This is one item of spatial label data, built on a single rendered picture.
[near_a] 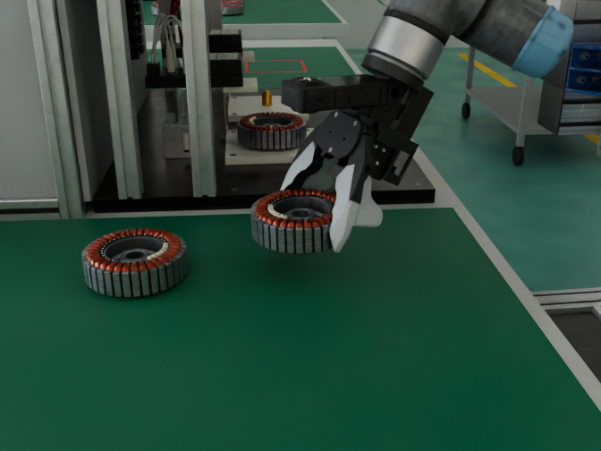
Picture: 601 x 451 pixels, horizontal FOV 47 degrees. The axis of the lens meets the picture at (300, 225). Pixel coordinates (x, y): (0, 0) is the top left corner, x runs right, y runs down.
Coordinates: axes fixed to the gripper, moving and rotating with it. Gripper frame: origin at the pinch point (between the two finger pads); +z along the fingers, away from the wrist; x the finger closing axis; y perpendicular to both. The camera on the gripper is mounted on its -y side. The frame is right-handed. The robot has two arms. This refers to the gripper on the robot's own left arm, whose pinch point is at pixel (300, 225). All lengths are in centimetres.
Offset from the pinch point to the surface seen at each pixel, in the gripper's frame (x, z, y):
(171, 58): 39.6, -10.0, -6.8
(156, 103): 74, 0, 7
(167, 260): 2.0, 8.9, -12.0
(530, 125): 174, -55, 221
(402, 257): -3.5, -1.3, 12.8
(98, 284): 3.7, 14.0, -17.3
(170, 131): 38.3, 0.1, -2.7
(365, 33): 482, -103, 313
